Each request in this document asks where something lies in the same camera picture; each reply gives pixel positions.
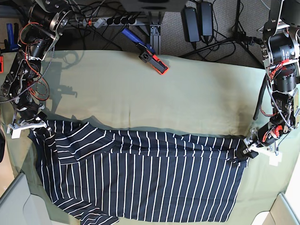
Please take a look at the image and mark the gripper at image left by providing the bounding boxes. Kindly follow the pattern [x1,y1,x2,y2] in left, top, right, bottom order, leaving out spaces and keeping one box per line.
[9,103,56,141]

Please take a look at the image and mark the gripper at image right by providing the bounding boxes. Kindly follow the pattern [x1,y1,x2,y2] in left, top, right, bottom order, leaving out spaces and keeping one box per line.
[235,122,284,160]

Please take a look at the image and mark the navy white striped T-shirt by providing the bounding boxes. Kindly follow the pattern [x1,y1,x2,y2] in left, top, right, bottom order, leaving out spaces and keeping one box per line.
[29,120,248,225]

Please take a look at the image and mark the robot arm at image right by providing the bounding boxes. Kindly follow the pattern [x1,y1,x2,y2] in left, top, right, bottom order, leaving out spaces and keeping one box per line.
[236,0,300,160]

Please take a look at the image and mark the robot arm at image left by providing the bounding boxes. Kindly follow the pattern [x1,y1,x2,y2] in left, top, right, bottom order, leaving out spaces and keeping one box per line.
[0,0,72,139]

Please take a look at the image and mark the black object at left edge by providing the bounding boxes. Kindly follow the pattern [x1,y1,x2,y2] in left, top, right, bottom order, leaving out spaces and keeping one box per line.
[0,131,6,163]

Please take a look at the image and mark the grey bin at right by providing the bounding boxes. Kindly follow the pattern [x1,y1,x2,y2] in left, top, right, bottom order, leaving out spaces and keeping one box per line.
[251,193,300,225]

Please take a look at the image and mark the grey bin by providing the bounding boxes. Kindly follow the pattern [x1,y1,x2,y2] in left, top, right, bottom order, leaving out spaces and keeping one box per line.
[251,193,300,225]
[0,173,52,225]

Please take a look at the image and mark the grey bin at left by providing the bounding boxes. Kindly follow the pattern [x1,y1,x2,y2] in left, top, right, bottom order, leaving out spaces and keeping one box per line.
[0,173,52,225]

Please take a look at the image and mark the green table cloth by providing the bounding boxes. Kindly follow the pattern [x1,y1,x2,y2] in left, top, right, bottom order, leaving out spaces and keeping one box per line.
[0,50,300,225]

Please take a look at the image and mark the orange clamp at left edge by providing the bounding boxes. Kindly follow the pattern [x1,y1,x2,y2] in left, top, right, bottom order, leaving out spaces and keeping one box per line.
[0,55,4,73]

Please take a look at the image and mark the blue clamp at left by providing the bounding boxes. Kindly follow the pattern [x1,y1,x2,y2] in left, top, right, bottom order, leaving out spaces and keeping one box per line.
[1,23,19,53]

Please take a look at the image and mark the black tripod stand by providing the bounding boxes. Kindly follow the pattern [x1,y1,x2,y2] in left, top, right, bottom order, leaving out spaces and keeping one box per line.
[180,0,263,68]

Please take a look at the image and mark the grey power strip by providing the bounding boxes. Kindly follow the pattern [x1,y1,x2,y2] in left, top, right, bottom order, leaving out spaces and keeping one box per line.
[79,16,137,29]

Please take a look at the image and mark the blue orange bar clamp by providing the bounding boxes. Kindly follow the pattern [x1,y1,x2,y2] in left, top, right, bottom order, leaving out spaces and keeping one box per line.
[121,28,169,75]

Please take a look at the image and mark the black power adapter right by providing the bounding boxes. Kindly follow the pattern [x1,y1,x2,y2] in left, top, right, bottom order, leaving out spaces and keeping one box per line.
[199,2,213,36]

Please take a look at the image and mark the black power adapter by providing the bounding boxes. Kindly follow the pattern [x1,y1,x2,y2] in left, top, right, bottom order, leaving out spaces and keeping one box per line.
[181,7,200,43]
[199,2,213,36]

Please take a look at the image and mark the black power adapter left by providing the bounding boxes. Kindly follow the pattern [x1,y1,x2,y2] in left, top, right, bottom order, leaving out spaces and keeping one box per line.
[181,7,200,43]

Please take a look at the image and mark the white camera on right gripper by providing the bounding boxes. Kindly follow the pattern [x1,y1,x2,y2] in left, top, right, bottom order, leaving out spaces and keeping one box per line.
[7,124,22,139]

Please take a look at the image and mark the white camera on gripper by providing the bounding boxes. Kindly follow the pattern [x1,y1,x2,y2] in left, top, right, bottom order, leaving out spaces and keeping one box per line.
[269,152,282,166]
[7,124,22,139]

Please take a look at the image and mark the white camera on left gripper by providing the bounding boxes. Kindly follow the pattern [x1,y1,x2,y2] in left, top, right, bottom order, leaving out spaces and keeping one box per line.
[269,152,282,166]

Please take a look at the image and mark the aluminium frame post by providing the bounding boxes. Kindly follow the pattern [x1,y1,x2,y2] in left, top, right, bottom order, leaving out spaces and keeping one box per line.
[145,11,165,54]

